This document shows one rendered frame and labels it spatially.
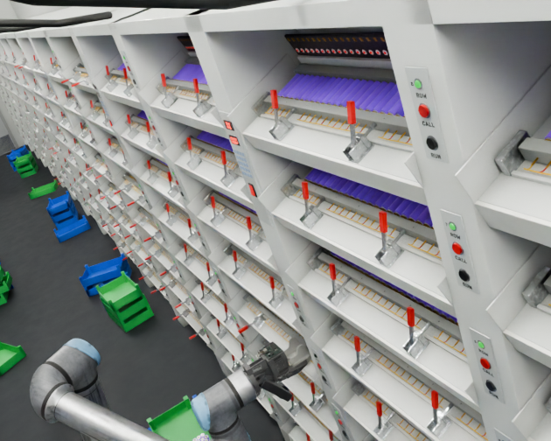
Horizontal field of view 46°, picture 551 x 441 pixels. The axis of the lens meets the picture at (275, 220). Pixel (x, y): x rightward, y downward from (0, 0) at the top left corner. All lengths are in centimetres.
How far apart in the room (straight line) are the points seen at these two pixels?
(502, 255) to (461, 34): 29
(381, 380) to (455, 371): 36
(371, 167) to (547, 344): 35
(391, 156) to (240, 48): 52
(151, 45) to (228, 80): 70
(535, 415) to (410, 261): 30
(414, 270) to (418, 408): 42
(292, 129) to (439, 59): 55
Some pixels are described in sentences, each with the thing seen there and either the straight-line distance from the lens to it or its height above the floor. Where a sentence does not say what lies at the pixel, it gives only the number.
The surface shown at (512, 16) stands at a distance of 67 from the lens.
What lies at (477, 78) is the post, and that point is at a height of 166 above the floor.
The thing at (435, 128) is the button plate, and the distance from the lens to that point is 82.
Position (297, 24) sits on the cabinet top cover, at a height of 174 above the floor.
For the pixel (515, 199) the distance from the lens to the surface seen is 81.
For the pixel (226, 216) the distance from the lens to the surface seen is 201.
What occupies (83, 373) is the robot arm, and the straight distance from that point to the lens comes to 211.
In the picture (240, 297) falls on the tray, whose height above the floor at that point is 77.
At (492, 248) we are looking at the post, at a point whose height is 144.
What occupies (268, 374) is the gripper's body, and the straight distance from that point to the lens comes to 184.
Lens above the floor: 189
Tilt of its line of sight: 24 degrees down
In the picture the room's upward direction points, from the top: 20 degrees counter-clockwise
